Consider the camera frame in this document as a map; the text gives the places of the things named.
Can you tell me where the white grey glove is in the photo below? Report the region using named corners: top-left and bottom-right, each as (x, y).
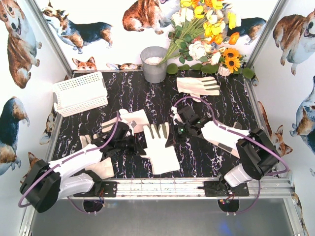
top-left (141, 147), bottom-right (180, 175)
top-left (218, 122), bottom-right (242, 159)
top-left (142, 122), bottom-right (170, 158)

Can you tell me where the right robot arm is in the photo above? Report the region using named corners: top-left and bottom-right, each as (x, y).
top-left (165, 106), bottom-right (279, 187)

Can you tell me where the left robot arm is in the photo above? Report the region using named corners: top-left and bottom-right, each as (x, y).
top-left (20, 120), bottom-right (146, 213)

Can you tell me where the white perforated storage basket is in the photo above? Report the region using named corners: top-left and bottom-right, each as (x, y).
top-left (52, 72), bottom-right (108, 117)

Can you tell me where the green moss stone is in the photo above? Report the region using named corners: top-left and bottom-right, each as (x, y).
top-left (166, 63), bottom-right (179, 75)
top-left (242, 67), bottom-right (254, 79)

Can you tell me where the grey metal bucket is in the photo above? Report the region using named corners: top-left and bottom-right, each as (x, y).
top-left (140, 46), bottom-right (167, 84)

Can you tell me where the small sunflower pot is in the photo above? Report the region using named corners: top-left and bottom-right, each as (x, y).
top-left (217, 47), bottom-right (247, 76)

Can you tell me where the green moss stone right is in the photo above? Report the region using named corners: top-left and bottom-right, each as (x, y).
top-left (242, 67), bottom-right (254, 79)

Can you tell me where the artificial flower bouquet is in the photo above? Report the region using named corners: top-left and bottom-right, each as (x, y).
top-left (160, 0), bottom-right (242, 64)

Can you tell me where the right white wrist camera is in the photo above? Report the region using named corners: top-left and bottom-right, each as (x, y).
top-left (171, 106), bottom-right (183, 125)

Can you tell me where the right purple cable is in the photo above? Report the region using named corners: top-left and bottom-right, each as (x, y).
top-left (172, 96), bottom-right (290, 215)

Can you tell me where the purple cable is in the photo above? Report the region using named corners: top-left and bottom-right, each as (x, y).
top-left (172, 96), bottom-right (290, 215)
top-left (18, 112), bottom-right (124, 216)

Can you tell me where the aluminium front rail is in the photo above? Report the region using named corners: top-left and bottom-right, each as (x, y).
top-left (61, 178), bottom-right (295, 200)

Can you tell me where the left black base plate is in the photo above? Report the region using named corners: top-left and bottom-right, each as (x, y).
top-left (73, 181), bottom-right (118, 198)

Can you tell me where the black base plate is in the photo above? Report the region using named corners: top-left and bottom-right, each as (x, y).
top-left (203, 181), bottom-right (249, 197)
top-left (73, 181), bottom-right (118, 198)

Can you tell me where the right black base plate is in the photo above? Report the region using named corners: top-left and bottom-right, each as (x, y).
top-left (203, 181), bottom-right (249, 197)

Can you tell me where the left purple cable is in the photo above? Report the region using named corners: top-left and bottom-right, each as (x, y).
top-left (18, 112), bottom-right (124, 216)

